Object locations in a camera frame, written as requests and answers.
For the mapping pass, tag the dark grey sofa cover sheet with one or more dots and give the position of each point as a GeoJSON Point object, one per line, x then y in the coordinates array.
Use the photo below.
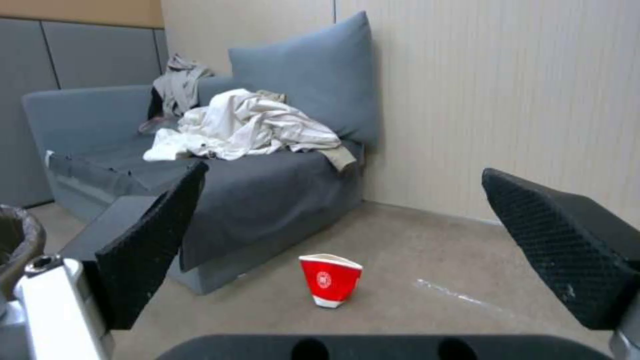
{"type": "Point", "coordinates": [250, 195]}

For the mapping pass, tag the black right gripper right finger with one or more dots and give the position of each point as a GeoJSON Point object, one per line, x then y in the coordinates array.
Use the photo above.
{"type": "Point", "coordinates": [555, 240]}

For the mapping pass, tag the white crumpled cloth pile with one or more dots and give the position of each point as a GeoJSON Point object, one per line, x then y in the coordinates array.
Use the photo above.
{"type": "Point", "coordinates": [240, 129]}

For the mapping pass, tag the crushed red paper cup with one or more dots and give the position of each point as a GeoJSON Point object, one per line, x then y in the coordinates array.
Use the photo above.
{"type": "Point", "coordinates": [330, 280]}

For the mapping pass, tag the khaki cloth piece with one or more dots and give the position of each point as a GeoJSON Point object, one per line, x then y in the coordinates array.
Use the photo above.
{"type": "Point", "coordinates": [341, 157]}

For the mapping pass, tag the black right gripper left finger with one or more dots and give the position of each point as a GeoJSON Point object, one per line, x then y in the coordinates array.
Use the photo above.
{"type": "Point", "coordinates": [145, 243]}

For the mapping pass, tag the grey fabric sofa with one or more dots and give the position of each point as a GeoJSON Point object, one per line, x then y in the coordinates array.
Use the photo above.
{"type": "Point", "coordinates": [200, 187]}

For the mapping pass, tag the grey sofa back cushion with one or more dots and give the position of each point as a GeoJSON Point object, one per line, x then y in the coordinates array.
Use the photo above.
{"type": "Point", "coordinates": [315, 82]}

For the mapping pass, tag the grey crumpled garment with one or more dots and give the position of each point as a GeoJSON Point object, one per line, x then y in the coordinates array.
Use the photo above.
{"type": "Point", "coordinates": [179, 88]}

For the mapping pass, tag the grey office partition panel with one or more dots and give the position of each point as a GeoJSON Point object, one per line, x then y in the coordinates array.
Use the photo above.
{"type": "Point", "coordinates": [75, 56]}

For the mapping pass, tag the trash can with dark liner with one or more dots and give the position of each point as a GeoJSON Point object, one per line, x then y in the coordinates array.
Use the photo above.
{"type": "Point", "coordinates": [17, 247]}

